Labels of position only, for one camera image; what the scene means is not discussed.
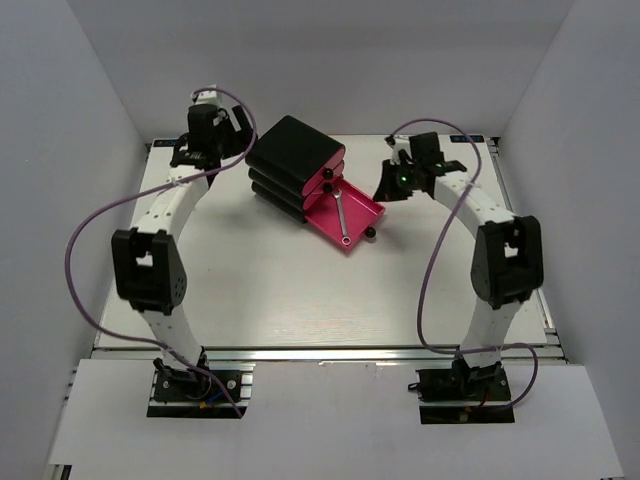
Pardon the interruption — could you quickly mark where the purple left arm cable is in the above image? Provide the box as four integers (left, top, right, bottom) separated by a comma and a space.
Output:
64, 87, 259, 419

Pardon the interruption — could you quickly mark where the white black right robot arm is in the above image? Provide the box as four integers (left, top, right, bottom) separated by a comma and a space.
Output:
374, 132, 544, 399

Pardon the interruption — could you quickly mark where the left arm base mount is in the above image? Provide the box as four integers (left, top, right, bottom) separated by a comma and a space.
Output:
146, 358, 252, 419

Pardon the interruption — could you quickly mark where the blue left table label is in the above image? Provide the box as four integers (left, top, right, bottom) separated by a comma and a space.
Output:
152, 139, 177, 148

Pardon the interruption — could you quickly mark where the silver wrench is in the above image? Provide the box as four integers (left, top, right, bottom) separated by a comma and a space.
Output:
332, 189, 351, 246

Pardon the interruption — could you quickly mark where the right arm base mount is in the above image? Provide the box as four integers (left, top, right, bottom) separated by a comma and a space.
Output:
407, 358, 515, 425

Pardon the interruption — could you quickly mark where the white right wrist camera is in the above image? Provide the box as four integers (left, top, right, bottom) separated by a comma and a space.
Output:
384, 135, 413, 165

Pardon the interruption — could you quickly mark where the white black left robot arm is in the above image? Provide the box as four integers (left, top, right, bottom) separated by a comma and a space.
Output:
111, 101, 254, 399

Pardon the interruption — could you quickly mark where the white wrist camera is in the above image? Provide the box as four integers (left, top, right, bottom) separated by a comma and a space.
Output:
190, 85, 222, 108
384, 135, 413, 165

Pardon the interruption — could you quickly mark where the aluminium table front rail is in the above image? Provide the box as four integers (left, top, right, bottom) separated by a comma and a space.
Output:
92, 344, 566, 366

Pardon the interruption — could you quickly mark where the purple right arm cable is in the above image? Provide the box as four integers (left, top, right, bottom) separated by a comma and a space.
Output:
384, 118, 540, 411

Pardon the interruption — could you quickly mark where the pink bottom drawer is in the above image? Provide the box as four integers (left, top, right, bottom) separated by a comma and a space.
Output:
305, 177, 385, 254

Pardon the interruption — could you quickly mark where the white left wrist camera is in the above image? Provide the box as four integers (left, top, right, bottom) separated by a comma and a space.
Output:
190, 85, 222, 108

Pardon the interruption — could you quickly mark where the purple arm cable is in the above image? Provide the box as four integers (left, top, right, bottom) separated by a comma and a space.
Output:
384, 118, 540, 411
64, 87, 259, 419

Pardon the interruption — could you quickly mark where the blue table corner label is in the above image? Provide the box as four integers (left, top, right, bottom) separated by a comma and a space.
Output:
449, 135, 485, 143

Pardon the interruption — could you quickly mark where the black drawer cabinet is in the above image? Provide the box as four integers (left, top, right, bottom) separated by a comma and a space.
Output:
245, 115, 346, 223

